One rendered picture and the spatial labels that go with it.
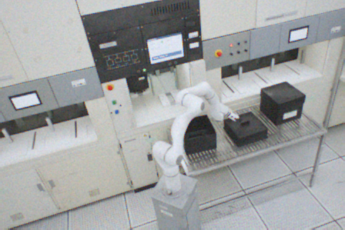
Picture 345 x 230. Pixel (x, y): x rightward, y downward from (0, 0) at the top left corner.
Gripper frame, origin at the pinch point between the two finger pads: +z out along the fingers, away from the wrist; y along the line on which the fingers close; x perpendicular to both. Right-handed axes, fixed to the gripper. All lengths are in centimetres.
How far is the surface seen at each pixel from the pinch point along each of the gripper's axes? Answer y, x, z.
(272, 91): 15.0, -35.1, 25.4
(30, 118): 82, 125, -128
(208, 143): -7.6, 29.5, -15.8
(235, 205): -19, 74, 58
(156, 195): -35, 73, -48
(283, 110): -3.9, -27.9, 30.6
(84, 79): 36, 44, -119
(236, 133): -8.1, 9.7, 1.5
